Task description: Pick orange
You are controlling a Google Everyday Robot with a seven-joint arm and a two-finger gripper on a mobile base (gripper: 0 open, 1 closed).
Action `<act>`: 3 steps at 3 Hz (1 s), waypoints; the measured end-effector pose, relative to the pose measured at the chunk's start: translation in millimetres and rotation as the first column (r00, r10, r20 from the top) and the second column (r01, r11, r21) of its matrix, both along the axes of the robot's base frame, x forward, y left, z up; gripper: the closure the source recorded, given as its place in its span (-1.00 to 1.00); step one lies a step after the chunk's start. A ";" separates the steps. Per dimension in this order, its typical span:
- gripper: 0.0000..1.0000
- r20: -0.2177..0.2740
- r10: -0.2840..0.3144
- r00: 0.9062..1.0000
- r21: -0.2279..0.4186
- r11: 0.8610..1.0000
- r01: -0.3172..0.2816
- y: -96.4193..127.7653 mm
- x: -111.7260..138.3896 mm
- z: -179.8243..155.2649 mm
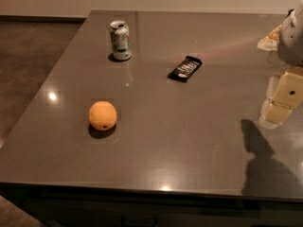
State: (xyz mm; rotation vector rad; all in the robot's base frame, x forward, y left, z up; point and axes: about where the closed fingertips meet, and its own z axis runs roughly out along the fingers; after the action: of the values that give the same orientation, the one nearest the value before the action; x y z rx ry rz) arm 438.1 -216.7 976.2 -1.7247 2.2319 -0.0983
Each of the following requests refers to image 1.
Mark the orange fruit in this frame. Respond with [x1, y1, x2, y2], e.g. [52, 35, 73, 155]
[89, 101, 117, 131]

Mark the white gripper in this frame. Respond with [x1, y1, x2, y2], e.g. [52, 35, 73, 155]
[257, 0, 303, 130]

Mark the black candy bar wrapper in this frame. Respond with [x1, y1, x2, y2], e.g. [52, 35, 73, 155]
[168, 56, 203, 82]

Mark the green white soda can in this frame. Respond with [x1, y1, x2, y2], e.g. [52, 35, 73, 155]
[110, 20, 132, 61]

